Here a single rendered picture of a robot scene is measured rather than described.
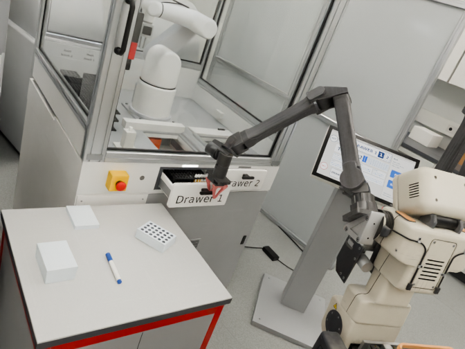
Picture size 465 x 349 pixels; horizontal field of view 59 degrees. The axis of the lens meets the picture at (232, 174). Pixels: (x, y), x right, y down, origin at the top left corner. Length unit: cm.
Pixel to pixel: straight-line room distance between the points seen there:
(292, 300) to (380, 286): 127
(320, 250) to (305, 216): 98
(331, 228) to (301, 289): 47
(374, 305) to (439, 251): 29
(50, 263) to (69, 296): 11
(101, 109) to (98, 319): 70
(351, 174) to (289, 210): 219
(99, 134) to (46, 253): 47
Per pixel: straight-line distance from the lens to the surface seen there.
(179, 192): 166
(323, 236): 246
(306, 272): 259
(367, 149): 232
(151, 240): 153
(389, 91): 308
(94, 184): 166
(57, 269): 131
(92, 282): 136
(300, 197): 345
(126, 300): 132
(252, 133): 162
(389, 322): 164
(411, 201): 140
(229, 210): 211
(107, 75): 148
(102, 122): 154
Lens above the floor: 167
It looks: 23 degrees down
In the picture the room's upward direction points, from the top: 21 degrees clockwise
